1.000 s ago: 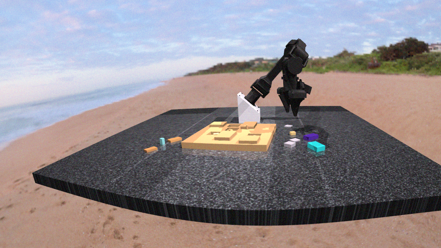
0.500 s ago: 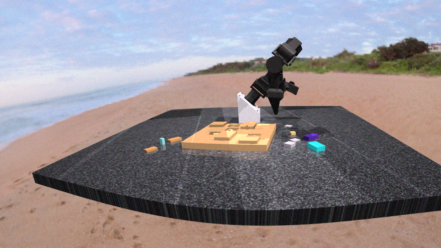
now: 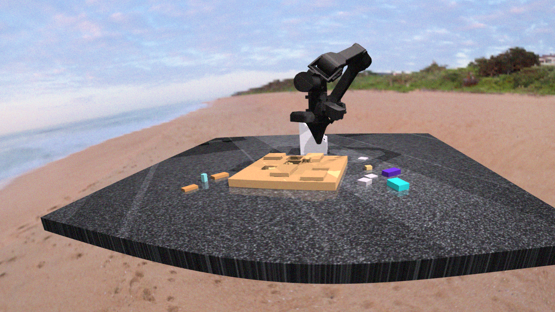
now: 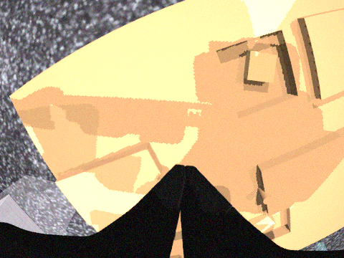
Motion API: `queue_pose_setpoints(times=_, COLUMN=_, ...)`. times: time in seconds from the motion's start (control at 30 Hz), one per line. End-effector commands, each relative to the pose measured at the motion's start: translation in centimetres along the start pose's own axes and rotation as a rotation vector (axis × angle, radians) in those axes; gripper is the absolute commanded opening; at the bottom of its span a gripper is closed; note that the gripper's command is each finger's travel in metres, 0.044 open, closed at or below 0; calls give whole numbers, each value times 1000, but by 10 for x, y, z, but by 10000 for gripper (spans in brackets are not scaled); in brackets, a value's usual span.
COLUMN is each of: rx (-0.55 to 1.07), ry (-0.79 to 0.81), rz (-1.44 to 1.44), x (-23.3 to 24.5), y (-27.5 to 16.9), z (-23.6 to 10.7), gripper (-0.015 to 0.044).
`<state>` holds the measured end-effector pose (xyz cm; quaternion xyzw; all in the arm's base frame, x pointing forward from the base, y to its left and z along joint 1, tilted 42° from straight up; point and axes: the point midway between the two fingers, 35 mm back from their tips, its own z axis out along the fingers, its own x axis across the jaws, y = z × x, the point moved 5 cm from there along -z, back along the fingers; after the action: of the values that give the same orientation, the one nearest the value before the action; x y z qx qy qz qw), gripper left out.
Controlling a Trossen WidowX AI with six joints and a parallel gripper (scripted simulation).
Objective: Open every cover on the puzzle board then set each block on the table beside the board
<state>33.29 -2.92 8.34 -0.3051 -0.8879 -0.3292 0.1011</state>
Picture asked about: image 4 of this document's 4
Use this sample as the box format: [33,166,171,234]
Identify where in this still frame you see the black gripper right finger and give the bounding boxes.
[181,166,344,258]

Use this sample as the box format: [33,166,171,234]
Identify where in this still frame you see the tan block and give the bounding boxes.
[244,51,277,83]
[249,214,276,232]

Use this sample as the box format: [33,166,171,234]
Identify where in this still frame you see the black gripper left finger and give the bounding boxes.
[0,163,186,258]

